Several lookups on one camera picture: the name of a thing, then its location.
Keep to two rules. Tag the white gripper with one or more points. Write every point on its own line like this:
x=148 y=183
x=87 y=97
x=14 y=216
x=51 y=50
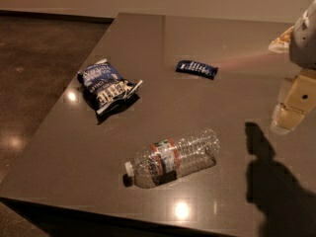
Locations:
x=304 y=42

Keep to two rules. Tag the blue rxbar blueberry wrapper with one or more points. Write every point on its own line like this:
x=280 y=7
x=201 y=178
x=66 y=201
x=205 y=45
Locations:
x=197 y=68

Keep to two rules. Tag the clear plastic water bottle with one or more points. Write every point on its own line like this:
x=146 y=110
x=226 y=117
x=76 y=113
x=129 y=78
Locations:
x=171 y=159

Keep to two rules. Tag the blue kettle chips bag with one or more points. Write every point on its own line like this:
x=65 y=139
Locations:
x=104 y=87

